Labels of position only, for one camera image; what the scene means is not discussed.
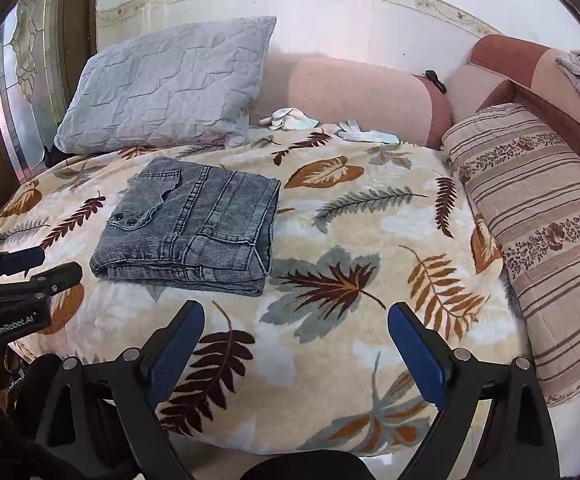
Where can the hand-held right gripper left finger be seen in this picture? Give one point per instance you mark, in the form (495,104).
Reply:
(174,350)

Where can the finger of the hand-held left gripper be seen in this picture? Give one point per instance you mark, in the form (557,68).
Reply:
(59,275)
(24,259)

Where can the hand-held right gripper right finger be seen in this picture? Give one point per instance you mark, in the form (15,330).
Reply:
(420,355)

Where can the grey-blue denim pants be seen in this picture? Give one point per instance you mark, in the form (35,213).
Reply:
(204,220)

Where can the leaf print blanket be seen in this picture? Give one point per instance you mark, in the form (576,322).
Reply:
(330,230)

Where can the striped beige pillow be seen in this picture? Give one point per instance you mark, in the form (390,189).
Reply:
(545,220)

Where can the stained glass window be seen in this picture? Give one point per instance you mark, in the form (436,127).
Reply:
(24,75)

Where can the grey quilted pillow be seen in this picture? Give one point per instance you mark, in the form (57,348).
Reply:
(169,85)

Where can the white glove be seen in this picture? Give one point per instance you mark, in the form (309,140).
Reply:
(290,119)
(367,134)

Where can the pink sofa backrest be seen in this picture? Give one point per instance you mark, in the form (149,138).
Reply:
(360,95)

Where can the small black object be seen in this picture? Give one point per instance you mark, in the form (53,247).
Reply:
(435,81)

